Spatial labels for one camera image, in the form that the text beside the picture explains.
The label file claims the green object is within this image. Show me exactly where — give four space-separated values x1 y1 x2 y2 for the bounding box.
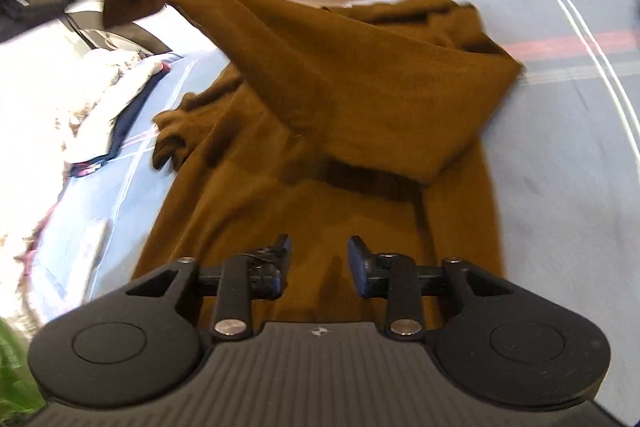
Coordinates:
0 317 47 414

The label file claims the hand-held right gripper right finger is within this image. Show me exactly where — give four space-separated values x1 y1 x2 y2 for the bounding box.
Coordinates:
347 235 516 341

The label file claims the brown knit sweater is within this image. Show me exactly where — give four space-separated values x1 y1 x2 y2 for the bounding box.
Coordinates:
102 0 523 333

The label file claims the white garment with navy trim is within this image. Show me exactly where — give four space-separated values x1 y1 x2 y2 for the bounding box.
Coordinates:
62 52 173 178

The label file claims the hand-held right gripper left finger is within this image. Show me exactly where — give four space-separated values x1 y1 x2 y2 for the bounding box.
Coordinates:
125 234 292 341

